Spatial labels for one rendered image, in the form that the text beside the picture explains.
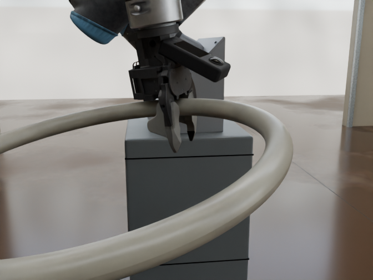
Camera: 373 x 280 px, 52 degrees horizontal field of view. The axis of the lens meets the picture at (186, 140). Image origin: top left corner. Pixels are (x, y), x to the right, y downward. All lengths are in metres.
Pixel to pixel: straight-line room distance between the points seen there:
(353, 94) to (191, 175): 4.86
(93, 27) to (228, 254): 0.88
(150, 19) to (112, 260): 0.43
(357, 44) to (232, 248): 4.81
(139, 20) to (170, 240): 0.42
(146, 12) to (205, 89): 0.63
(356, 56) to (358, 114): 0.82
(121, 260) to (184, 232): 0.05
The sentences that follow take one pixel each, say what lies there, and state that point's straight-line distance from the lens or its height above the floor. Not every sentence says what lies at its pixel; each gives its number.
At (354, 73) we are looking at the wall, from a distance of 5.89.
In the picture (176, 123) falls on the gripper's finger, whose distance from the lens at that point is 0.65.
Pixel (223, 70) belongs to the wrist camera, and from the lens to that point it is 0.62.
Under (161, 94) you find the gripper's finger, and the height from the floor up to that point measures 1.04.
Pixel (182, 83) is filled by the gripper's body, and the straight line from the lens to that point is 0.67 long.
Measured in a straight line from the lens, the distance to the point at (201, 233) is 0.29.
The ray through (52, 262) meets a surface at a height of 0.98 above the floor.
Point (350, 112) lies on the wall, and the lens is 5.94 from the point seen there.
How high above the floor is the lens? 1.12
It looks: 14 degrees down
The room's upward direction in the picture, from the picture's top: straight up
